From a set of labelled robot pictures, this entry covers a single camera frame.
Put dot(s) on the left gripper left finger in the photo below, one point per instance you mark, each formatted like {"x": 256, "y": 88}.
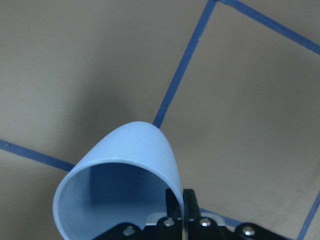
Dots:
{"x": 169, "y": 227}

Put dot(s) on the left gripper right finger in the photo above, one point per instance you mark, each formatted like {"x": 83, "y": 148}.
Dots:
{"x": 200, "y": 225}

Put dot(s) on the light blue plastic cup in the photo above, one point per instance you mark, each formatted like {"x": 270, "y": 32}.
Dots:
{"x": 123, "y": 178}

